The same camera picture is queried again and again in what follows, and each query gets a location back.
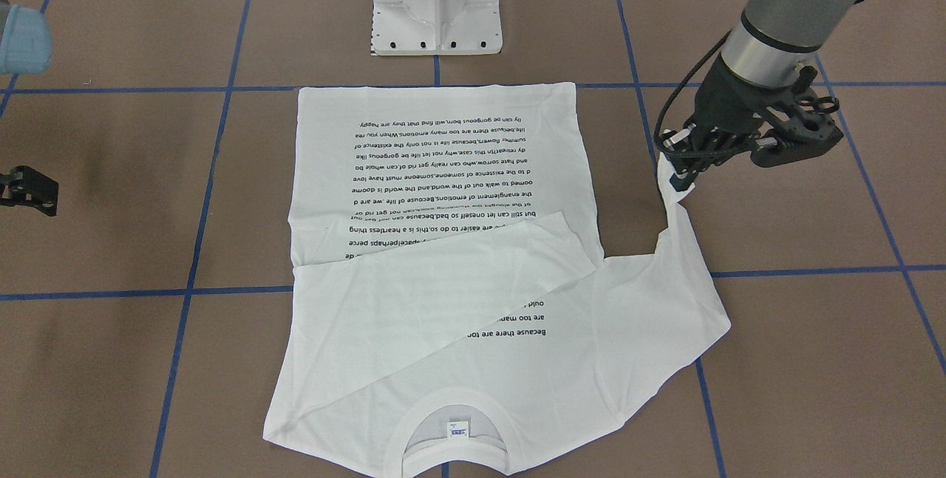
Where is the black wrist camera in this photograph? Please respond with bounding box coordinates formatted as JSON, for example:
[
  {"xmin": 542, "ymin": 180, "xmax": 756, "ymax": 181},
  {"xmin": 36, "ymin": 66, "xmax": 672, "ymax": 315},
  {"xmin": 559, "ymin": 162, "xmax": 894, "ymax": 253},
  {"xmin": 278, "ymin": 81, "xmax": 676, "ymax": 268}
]
[
  {"xmin": 1, "ymin": 165, "xmax": 60, "ymax": 216},
  {"xmin": 750, "ymin": 65, "xmax": 843, "ymax": 168}
]

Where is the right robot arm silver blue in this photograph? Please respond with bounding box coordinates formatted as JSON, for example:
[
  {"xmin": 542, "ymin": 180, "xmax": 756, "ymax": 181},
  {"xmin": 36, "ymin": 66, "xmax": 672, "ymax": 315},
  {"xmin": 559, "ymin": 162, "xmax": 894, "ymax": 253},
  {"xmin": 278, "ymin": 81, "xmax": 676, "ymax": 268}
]
[{"xmin": 1, "ymin": 0, "xmax": 52, "ymax": 75}]

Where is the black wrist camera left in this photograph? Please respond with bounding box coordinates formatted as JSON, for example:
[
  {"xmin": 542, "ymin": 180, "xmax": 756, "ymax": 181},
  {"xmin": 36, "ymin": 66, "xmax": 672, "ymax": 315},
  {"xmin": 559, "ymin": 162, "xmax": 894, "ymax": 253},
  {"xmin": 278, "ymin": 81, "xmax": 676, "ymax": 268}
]
[{"xmin": 750, "ymin": 65, "xmax": 843, "ymax": 168}]

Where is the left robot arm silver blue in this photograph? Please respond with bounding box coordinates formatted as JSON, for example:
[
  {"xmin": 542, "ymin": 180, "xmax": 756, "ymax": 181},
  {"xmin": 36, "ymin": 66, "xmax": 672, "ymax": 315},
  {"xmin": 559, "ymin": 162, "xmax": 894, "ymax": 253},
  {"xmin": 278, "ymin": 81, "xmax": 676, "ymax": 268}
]
[{"xmin": 653, "ymin": 0, "xmax": 865, "ymax": 191}]

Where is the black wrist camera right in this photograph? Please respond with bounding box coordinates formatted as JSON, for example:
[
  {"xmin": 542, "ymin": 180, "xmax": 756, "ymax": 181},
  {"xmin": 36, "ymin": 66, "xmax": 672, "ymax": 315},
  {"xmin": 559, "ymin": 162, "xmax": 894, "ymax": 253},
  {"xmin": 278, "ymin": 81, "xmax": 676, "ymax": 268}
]
[{"xmin": 1, "ymin": 165, "xmax": 60, "ymax": 216}]

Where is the white long-sleeve printed shirt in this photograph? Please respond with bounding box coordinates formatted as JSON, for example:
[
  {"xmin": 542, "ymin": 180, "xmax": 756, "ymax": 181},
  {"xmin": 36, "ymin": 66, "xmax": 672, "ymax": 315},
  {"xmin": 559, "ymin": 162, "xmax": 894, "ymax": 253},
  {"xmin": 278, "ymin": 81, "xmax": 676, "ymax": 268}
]
[{"xmin": 262, "ymin": 82, "xmax": 731, "ymax": 477}]

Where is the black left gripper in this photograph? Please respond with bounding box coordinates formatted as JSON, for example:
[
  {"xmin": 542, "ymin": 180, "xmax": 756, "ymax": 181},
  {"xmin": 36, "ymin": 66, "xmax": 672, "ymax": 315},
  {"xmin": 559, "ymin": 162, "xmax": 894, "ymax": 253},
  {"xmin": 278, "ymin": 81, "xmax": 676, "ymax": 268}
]
[{"xmin": 658, "ymin": 61, "xmax": 802, "ymax": 192}]

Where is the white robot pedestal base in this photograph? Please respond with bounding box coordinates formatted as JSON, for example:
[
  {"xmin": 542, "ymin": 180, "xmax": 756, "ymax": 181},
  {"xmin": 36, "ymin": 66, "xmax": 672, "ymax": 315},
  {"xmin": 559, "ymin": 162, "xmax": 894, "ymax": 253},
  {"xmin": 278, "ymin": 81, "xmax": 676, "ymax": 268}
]
[{"xmin": 371, "ymin": 0, "xmax": 503, "ymax": 56}]

